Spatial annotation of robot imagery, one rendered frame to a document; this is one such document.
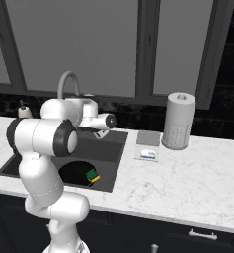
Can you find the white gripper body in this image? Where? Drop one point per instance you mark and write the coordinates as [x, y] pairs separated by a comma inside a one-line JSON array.
[[102, 133]]

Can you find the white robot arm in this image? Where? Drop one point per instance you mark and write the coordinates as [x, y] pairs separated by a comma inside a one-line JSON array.
[[39, 138]]

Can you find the dark grey sink basin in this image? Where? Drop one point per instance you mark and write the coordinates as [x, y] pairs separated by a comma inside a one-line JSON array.
[[95, 150]]

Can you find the green and yellow sponge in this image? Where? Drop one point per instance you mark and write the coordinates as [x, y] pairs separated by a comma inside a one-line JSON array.
[[93, 176]]

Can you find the black pan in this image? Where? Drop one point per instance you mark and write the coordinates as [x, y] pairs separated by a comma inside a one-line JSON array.
[[74, 171]]

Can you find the grey kitchen scale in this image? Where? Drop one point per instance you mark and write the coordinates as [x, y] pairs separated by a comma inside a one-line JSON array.
[[148, 140]]

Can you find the grey curved tap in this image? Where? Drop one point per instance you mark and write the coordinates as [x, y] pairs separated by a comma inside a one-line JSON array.
[[68, 75]]

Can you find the white paper towel roll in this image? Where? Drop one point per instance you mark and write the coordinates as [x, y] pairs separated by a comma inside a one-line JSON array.
[[178, 123]]

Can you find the white soap dispenser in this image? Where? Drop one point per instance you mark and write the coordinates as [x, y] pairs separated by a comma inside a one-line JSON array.
[[24, 112]]

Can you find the grey framed window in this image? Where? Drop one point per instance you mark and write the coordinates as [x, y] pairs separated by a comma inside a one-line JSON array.
[[79, 46]]

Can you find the dark cupboard door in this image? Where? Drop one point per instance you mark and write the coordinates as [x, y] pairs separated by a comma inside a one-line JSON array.
[[10, 227]]

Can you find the dark drawer front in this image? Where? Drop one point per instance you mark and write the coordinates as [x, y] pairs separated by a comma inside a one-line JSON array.
[[187, 243]]

